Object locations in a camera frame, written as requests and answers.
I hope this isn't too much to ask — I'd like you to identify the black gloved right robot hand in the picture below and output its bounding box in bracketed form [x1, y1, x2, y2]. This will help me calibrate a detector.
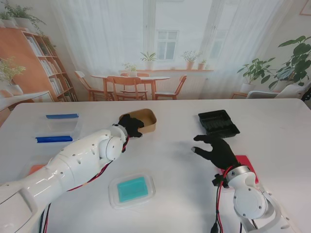
[191, 134, 239, 170]

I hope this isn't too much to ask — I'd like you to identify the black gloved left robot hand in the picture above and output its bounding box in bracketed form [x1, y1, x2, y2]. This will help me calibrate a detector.
[118, 114, 145, 139]

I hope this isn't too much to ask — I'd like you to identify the brown paper food container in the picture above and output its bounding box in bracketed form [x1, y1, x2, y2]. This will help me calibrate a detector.
[119, 108, 157, 134]

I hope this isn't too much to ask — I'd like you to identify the clear lid with teal label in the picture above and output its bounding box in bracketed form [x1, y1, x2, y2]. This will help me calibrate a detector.
[108, 171, 156, 210]

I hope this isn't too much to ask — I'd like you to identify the red container lid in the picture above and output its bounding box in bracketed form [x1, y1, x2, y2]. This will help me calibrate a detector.
[220, 154, 260, 193]

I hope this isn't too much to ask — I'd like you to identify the clear container with blue clips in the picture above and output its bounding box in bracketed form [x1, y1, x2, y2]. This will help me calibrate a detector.
[35, 113, 83, 145]

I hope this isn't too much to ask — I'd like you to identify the black plastic tray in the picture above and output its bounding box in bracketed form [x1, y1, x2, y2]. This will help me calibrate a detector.
[198, 109, 241, 141]

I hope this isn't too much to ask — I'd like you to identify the black equipment piece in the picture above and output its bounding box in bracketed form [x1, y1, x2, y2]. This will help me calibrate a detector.
[300, 83, 311, 103]

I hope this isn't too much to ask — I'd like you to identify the clear lid with orange label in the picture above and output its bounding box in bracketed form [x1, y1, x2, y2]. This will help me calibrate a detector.
[23, 159, 51, 182]

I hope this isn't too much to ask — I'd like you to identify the printed room scene backdrop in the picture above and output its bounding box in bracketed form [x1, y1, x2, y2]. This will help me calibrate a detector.
[0, 0, 311, 128]

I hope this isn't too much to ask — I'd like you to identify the right arm red black cable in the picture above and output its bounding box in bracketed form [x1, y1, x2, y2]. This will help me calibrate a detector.
[210, 166, 235, 233]

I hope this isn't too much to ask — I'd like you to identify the arm red black cable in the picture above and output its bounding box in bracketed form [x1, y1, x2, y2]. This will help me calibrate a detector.
[210, 166, 235, 233]
[38, 134, 131, 233]

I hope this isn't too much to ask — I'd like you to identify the left arm red black cable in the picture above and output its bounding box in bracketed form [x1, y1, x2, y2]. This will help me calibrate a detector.
[38, 134, 131, 233]

